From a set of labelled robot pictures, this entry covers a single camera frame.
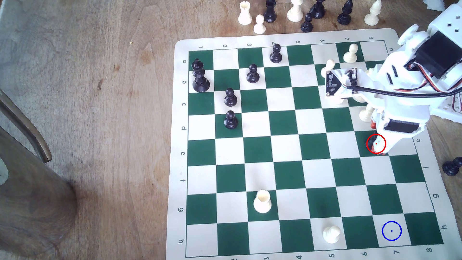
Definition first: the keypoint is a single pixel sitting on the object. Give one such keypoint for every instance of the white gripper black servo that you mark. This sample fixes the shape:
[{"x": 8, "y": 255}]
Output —
[{"x": 400, "y": 127}]

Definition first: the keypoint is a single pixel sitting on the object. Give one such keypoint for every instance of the short black chess piece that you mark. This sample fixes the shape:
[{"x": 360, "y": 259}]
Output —
[{"x": 369, "y": 146}]

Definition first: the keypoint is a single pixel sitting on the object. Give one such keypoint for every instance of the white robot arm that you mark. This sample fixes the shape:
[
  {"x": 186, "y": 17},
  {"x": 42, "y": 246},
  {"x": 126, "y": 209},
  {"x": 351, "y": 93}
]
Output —
[{"x": 397, "y": 65}]

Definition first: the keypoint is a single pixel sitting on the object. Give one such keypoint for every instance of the white queen chess piece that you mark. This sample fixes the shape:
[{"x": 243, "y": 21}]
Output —
[{"x": 357, "y": 98}]

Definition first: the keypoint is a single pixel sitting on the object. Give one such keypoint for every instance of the green and white chess mat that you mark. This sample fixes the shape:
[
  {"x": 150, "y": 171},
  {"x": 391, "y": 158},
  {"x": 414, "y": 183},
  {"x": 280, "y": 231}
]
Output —
[{"x": 285, "y": 122}]

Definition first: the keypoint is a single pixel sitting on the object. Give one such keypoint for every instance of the tall black chess piece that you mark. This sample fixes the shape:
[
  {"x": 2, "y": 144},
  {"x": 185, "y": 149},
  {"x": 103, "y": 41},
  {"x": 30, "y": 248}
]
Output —
[
  {"x": 270, "y": 12},
  {"x": 317, "y": 10}
]

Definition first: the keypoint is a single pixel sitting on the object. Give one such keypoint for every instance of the tall white chess piece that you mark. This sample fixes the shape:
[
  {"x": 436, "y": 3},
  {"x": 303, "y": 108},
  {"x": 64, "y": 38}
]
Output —
[{"x": 295, "y": 12}]

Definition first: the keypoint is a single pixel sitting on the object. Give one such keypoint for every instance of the black king chess piece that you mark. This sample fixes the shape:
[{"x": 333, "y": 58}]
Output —
[{"x": 200, "y": 79}]

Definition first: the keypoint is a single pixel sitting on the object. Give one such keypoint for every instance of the white pawn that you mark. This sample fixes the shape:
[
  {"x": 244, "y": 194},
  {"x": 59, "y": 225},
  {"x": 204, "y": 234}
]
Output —
[
  {"x": 329, "y": 65},
  {"x": 350, "y": 55},
  {"x": 331, "y": 234},
  {"x": 366, "y": 114},
  {"x": 259, "y": 26},
  {"x": 338, "y": 100}
]

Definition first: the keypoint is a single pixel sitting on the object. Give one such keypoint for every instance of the black pawn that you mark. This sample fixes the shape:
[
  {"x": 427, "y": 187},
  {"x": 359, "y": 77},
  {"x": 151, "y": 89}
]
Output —
[
  {"x": 252, "y": 74},
  {"x": 452, "y": 167},
  {"x": 276, "y": 54},
  {"x": 230, "y": 121},
  {"x": 307, "y": 24},
  {"x": 230, "y": 97}
]

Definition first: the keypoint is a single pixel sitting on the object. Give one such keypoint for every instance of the white bishop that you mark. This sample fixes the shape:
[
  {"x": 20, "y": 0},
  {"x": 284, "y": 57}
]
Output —
[{"x": 372, "y": 15}]

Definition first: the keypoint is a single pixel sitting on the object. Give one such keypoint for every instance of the black bishop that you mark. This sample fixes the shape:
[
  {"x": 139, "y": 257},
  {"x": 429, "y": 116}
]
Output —
[{"x": 345, "y": 15}]

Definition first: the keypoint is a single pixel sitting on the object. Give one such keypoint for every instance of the white rook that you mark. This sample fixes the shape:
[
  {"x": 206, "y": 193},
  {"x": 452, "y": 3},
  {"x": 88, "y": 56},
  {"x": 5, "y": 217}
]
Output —
[
  {"x": 262, "y": 203},
  {"x": 245, "y": 14}
]

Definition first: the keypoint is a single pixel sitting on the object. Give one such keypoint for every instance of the white paper scrap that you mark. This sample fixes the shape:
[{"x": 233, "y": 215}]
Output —
[{"x": 434, "y": 4}]

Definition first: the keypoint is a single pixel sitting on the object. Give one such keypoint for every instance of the brown wooden chair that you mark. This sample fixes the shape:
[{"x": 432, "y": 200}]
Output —
[{"x": 32, "y": 202}]

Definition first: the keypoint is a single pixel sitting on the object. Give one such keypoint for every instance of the black wrist camera board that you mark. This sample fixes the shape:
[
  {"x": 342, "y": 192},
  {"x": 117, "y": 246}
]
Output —
[{"x": 332, "y": 83}]

